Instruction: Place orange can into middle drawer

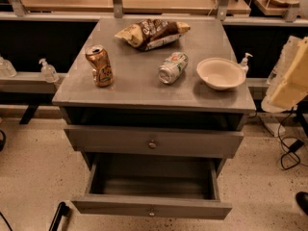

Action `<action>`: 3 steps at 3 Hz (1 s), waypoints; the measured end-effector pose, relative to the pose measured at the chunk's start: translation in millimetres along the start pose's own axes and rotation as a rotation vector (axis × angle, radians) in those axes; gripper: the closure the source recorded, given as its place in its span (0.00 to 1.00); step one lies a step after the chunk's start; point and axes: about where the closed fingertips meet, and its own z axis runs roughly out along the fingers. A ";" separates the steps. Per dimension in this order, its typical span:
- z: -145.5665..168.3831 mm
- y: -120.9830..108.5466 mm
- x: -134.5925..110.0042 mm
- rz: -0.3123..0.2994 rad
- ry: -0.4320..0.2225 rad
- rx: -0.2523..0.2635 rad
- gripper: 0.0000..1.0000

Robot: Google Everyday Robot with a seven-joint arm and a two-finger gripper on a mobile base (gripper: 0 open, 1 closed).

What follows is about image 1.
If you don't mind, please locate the clear sanitizer pump bottle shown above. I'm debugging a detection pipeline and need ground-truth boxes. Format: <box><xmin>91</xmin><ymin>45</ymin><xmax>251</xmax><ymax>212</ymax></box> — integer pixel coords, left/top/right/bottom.
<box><xmin>38</xmin><ymin>59</ymin><xmax>59</xmax><ymax>83</ymax></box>

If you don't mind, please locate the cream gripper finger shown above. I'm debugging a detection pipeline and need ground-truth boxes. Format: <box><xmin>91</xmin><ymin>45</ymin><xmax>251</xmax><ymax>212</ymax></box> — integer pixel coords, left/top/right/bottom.
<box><xmin>261</xmin><ymin>36</ymin><xmax>308</xmax><ymax>113</ymax></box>

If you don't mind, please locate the grey top drawer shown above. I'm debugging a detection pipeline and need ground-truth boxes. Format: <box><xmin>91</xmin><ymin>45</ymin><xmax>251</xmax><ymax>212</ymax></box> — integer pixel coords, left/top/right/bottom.
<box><xmin>64</xmin><ymin>125</ymin><xmax>244</xmax><ymax>158</ymax></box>

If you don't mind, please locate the grey drawer cabinet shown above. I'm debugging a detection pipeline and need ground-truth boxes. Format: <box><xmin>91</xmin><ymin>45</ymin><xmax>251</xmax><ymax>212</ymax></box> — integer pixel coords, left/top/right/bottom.
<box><xmin>51</xmin><ymin>17</ymin><xmax>257</xmax><ymax>221</ymax></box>

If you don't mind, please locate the orange crushed soda can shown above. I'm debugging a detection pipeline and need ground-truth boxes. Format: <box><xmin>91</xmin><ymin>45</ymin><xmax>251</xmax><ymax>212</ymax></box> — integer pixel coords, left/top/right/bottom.
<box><xmin>86</xmin><ymin>44</ymin><xmax>114</xmax><ymax>88</ymax></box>

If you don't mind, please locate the white pump bottle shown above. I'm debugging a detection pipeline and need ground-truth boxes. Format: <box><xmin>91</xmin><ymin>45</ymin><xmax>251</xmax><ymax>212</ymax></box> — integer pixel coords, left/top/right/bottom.
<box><xmin>240</xmin><ymin>53</ymin><xmax>251</xmax><ymax>73</ymax></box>

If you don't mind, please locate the black chair leg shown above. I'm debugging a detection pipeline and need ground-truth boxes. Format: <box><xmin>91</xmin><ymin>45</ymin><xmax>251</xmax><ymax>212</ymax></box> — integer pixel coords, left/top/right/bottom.
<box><xmin>48</xmin><ymin>202</ymin><xmax>70</xmax><ymax>231</ymax></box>

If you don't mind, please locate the white paper bowl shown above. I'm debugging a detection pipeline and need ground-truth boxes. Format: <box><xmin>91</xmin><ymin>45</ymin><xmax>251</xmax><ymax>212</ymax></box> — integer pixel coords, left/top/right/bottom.
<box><xmin>196</xmin><ymin>58</ymin><xmax>245</xmax><ymax>90</ymax></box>

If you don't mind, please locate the grey open middle drawer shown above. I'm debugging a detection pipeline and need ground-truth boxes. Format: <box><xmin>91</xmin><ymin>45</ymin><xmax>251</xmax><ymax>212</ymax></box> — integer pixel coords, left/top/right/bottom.
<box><xmin>72</xmin><ymin>154</ymin><xmax>232</xmax><ymax>219</ymax></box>

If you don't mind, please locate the brown chip bag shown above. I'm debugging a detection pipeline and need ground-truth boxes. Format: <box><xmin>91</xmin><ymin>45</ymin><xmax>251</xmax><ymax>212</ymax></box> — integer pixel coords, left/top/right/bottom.
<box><xmin>115</xmin><ymin>19</ymin><xmax>191</xmax><ymax>51</ymax></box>

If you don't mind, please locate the black power cable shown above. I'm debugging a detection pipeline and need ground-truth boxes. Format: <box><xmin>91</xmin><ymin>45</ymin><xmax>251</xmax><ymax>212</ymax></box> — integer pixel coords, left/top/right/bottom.
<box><xmin>277</xmin><ymin>108</ymin><xmax>306</xmax><ymax>171</ymax></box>

